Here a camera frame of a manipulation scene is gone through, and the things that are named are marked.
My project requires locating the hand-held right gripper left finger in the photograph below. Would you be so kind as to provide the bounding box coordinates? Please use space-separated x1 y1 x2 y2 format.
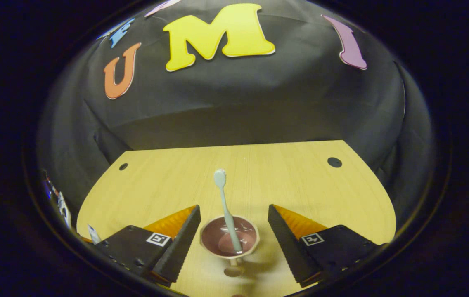
94 205 202 288

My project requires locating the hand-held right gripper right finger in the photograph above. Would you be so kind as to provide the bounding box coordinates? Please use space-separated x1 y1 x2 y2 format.
268 204 381 288

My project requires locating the beige cup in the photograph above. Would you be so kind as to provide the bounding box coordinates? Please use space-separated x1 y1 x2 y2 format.
199 215 261 278

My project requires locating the pale green toothbrush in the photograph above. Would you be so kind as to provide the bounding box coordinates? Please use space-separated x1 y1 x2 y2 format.
213 169 243 254

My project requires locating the white toothpaste tube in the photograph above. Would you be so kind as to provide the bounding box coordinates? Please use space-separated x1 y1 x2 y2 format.
87 224 103 245

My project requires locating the wooden desktop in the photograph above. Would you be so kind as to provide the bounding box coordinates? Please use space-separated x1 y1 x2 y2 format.
76 140 397 297

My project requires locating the white side table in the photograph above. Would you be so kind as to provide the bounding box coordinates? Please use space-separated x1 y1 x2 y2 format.
44 169 72 229

